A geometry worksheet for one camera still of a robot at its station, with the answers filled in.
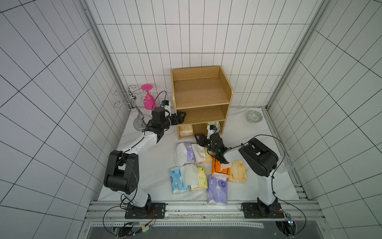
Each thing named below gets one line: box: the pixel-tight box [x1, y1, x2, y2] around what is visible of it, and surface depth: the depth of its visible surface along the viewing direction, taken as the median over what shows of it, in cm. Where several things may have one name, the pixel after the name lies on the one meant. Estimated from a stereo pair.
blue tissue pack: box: [170, 166, 191, 195], surface depth 79 cm
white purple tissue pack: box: [173, 141, 196, 167], surface depth 89 cm
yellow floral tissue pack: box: [191, 166, 208, 190], surface depth 80 cm
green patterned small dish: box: [246, 110, 264, 124], surface depth 112 cm
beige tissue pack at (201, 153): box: [191, 143, 214, 164], surface depth 89 cm
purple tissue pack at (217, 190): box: [207, 174, 228, 206], surface depth 77 cm
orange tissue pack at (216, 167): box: [211, 156, 231, 176], surface depth 81 cm
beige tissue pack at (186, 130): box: [178, 124, 194, 137], surface depth 100 cm
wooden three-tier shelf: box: [170, 65, 234, 140], surface depth 91 cm
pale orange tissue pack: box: [227, 160, 248, 182], surface depth 82 cm
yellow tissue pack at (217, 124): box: [205, 120, 221, 129], surface depth 102 cm
